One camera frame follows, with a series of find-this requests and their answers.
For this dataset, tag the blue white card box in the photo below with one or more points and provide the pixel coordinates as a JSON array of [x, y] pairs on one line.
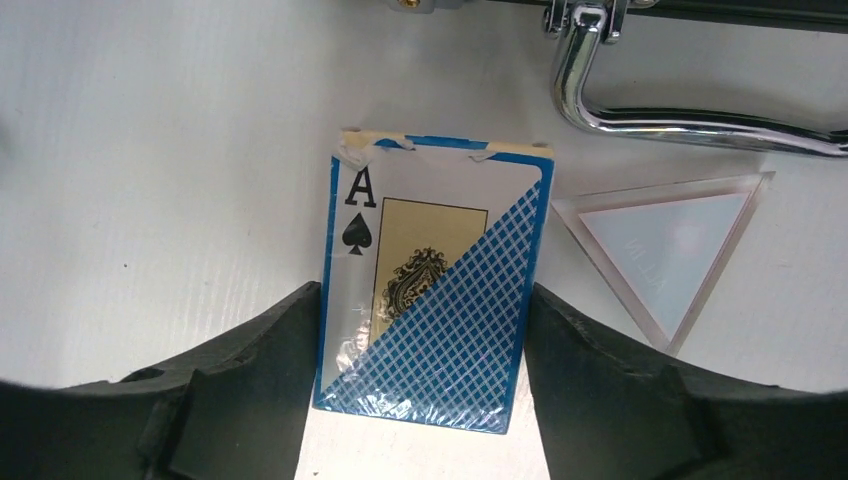
[[431, 249]]

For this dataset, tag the black aluminium poker case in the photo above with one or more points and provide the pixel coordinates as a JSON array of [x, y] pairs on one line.
[[727, 74]]

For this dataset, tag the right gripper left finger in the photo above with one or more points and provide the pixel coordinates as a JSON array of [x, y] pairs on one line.
[[233, 407]]

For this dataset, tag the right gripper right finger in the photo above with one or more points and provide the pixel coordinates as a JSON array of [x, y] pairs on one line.
[[610, 407]]

